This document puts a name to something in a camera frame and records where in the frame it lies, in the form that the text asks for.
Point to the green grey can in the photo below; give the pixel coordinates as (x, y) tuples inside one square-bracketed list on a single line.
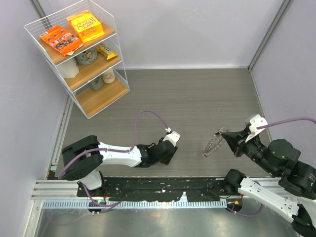
[(96, 84)]

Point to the white wire shelf rack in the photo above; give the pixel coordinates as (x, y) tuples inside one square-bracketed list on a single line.
[(88, 101)]

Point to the metal disc with keyrings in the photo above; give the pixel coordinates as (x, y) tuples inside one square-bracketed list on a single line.
[(216, 141)]

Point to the orange snack box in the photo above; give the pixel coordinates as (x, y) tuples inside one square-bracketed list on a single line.
[(61, 40)]

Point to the beige printed cup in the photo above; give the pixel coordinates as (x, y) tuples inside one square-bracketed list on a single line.
[(108, 76)]

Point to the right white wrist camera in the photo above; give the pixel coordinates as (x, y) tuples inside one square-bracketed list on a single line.
[(253, 123)]

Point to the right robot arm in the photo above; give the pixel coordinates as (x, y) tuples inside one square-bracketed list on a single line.
[(292, 194)]

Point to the yellow candy bar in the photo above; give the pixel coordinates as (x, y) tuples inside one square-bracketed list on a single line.
[(106, 51)]

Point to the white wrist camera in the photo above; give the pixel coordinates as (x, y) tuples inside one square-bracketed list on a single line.
[(253, 123), (173, 137)]

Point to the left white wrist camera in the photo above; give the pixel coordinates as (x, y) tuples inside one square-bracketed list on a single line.
[(173, 137)]

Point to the slotted cable duct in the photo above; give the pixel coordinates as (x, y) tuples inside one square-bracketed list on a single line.
[(85, 204)]

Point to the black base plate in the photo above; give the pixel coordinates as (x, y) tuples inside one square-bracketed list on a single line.
[(162, 189)]

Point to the white paper roll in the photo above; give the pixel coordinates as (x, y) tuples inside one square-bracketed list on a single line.
[(69, 69)]

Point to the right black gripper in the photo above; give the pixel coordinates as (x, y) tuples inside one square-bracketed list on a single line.
[(236, 140)]

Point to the yellow apple snack box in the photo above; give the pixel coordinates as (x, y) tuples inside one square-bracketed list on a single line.
[(86, 25)]

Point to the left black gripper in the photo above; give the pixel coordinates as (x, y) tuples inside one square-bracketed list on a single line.
[(167, 160)]

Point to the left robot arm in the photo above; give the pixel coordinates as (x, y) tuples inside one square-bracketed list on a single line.
[(82, 158)]

